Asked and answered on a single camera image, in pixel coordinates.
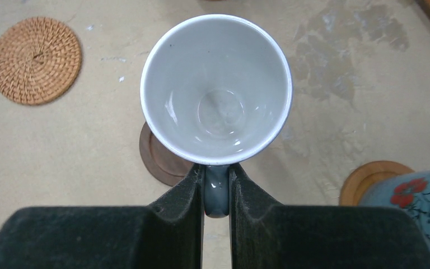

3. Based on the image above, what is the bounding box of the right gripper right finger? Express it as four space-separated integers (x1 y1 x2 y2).
228 164 430 268

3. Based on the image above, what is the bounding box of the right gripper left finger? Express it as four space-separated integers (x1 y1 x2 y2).
0 165 203 268

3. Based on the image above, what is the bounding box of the dark brown wooden coaster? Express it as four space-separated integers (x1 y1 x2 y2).
139 122 193 187

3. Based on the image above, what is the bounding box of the small grey white mug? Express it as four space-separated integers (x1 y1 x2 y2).
140 14 294 218

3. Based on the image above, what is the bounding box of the blue mug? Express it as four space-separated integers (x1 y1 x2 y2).
359 171 430 246

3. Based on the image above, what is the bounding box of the woven rattan coaster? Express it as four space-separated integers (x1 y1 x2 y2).
0 17 83 106

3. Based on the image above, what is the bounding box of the smooth wooden coaster right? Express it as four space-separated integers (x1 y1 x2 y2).
339 160 414 206

